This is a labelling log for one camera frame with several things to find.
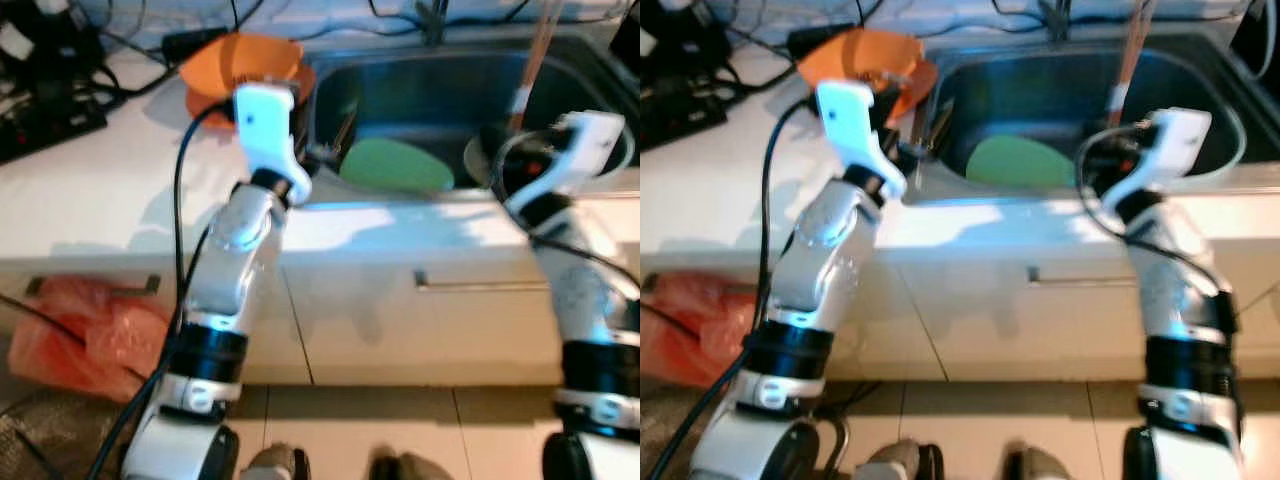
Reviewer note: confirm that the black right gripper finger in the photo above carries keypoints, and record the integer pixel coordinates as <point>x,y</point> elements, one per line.
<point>496,145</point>
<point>1102,145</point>

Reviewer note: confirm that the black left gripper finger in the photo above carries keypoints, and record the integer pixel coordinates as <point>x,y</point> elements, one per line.
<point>917,125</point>
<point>346,135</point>
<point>942,138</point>

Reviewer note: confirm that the white ribbed bowl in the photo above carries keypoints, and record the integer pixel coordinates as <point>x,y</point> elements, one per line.
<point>476,165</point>

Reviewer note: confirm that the green plate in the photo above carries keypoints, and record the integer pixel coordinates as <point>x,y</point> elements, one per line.
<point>1020,162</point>
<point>395,165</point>

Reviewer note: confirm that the wooden chopstick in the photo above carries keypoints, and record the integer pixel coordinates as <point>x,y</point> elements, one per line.
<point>1139,50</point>
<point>1129,50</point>
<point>545,50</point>
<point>536,50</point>

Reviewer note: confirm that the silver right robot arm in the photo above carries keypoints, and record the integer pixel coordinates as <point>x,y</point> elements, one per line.
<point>1185,290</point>
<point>590,290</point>

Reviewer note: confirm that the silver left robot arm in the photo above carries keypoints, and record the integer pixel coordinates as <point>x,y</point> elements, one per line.
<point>235,260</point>
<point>840,260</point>

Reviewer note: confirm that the orange plate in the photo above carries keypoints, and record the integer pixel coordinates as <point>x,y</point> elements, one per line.
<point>205,100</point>
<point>925,85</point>

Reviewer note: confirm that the stainless steel sink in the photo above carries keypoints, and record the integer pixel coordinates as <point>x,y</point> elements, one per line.
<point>1040,90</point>
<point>420,90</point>

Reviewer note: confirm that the orange bowl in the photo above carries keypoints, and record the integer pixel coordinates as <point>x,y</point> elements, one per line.
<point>860,55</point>
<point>235,60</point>

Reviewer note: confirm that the dark metal faucet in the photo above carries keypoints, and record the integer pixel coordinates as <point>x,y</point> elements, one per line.
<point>433,30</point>
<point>1053,25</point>

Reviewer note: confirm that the black power brick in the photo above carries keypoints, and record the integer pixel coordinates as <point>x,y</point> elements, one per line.
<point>820,36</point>
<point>195,42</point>

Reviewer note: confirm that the black power strip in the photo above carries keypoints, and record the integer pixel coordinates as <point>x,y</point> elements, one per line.
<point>50,125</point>
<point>680,110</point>

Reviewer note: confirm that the black power adapter white label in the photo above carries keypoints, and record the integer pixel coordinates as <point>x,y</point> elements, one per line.
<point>65,50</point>
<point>18,40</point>
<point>690,40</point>

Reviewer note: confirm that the red plastic bag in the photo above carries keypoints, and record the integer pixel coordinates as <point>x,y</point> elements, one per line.
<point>690,335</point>
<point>80,340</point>

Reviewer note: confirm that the grey left robot foot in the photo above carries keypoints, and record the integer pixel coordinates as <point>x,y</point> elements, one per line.
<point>900,462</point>
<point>275,465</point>

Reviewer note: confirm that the grey robot foot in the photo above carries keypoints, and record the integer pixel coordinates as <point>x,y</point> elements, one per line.
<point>1040,465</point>
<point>275,465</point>
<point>410,468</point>
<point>900,462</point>

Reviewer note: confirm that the grey right robot foot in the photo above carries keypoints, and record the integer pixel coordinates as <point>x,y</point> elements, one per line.
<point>1040,465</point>
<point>410,468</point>

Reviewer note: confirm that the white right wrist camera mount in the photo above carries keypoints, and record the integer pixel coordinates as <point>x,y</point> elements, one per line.
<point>1180,140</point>
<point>590,140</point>

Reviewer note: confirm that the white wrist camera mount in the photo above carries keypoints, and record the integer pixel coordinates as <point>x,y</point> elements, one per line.
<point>262,120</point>
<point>850,115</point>
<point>1180,140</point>
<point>590,140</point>

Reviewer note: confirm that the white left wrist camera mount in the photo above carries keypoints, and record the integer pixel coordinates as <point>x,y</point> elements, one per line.
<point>262,120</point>
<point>850,115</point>

